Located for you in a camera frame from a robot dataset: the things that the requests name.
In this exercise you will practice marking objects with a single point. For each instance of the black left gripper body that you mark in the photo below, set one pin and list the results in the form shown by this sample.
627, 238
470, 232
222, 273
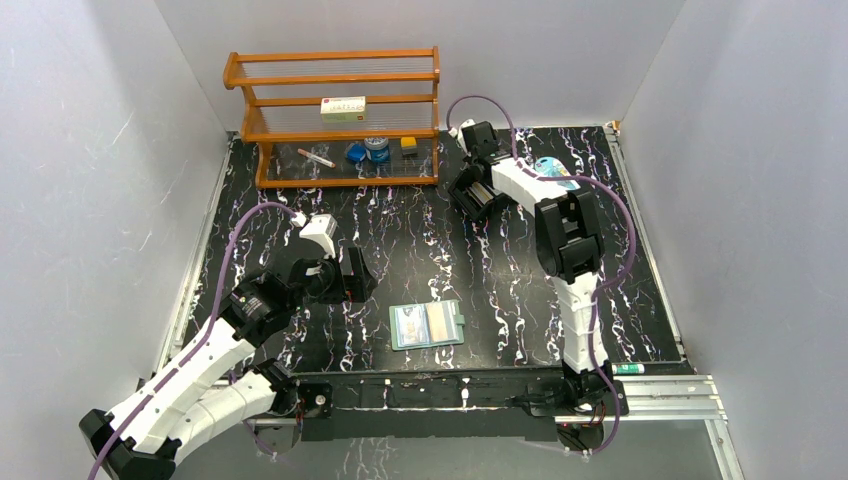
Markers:
348, 276

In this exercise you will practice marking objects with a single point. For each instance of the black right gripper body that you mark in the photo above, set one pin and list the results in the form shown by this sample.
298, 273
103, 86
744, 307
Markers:
470, 157

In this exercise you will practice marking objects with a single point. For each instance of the black card storage box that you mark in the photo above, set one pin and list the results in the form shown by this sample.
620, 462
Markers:
457, 190

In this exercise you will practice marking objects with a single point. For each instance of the blue white credit card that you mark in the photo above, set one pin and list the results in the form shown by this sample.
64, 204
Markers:
411, 326

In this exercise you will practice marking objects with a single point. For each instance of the mint green card holder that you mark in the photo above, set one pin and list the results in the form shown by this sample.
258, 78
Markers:
445, 321

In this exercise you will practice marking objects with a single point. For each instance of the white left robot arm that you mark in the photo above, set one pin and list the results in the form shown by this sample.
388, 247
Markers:
151, 432

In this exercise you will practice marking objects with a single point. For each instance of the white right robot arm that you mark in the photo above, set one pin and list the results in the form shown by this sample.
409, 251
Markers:
568, 246

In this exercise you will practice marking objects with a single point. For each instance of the stack of cards in box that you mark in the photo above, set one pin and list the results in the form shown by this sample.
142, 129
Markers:
481, 194

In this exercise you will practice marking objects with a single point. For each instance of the blue white packaged tool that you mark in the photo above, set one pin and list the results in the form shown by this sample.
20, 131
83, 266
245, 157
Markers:
553, 167

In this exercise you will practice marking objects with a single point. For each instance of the yellow black sponge block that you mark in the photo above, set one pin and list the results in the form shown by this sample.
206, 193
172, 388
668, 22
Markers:
409, 146

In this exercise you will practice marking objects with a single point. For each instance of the blue round jar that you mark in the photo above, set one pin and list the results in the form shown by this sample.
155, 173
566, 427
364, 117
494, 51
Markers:
378, 149

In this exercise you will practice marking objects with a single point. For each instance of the red white pen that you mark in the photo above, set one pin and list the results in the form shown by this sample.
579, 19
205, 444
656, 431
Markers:
316, 158

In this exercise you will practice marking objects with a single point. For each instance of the blue square lid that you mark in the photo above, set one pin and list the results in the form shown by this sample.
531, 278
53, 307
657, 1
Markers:
355, 153

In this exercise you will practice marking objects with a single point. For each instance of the white medicine box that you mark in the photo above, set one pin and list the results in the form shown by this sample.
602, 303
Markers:
343, 109

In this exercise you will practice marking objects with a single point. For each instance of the orange wooden shelf rack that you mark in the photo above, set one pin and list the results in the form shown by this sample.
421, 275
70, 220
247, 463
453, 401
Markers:
282, 95

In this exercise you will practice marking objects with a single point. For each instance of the green white marker pen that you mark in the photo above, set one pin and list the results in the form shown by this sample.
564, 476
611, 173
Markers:
628, 369

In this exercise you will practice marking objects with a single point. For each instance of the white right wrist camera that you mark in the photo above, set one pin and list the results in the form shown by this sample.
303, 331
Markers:
456, 131

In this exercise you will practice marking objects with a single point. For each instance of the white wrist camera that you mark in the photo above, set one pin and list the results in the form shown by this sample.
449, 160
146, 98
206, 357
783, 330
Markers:
319, 229
456, 131

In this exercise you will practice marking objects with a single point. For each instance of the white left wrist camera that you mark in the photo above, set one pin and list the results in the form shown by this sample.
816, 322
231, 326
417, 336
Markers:
319, 229

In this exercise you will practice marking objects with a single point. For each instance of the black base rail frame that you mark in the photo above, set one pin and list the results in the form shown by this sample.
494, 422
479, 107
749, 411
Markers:
439, 404

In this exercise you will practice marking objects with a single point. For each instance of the silver aluminium rail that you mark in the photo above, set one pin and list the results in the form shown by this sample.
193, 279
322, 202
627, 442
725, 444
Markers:
670, 398

